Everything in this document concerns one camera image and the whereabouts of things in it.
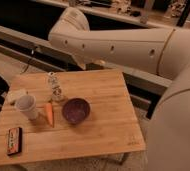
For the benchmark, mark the clear glass bottle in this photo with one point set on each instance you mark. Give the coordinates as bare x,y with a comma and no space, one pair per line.
56,91

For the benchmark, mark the orange carrot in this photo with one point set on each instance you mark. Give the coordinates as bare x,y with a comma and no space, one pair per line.
49,113

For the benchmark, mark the purple bowl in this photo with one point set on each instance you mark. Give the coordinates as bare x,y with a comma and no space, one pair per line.
76,110

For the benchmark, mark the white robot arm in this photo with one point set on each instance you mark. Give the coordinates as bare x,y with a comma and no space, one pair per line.
161,51

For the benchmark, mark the black orange small box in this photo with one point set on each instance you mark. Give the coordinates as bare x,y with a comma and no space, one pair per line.
14,143

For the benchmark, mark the wooden table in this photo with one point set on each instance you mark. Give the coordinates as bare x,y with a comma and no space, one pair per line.
112,126

